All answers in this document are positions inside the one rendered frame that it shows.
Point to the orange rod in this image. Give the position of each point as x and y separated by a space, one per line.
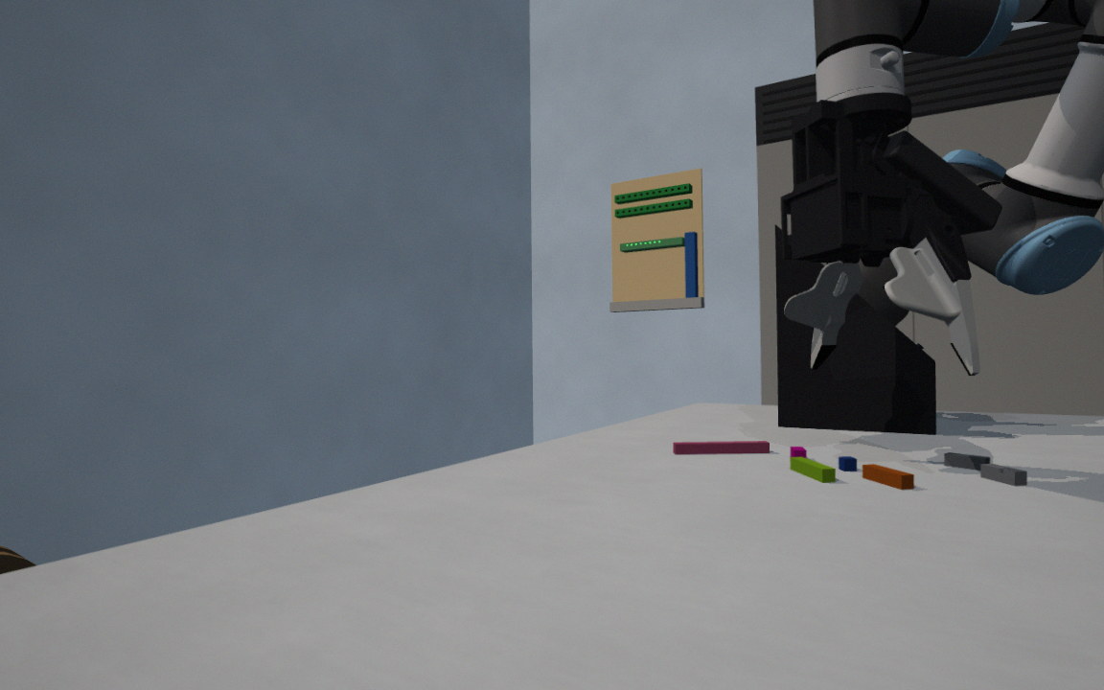
890 477

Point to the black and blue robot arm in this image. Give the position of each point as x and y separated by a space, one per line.
1043 234

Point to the lime green rod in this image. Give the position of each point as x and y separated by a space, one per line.
813 469

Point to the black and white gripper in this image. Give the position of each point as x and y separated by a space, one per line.
869 207

